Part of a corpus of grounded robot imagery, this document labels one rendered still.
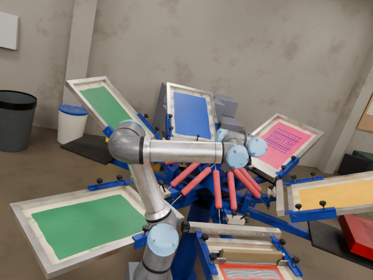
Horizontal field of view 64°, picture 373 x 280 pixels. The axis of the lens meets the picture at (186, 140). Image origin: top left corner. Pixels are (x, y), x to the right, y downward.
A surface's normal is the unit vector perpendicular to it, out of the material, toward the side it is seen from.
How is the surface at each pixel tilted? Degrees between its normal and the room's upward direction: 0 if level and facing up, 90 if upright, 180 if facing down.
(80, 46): 90
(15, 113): 95
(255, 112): 90
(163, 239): 7
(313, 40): 90
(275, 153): 32
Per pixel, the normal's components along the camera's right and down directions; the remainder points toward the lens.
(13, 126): 0.51, 0.49
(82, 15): 0.24, 0.39
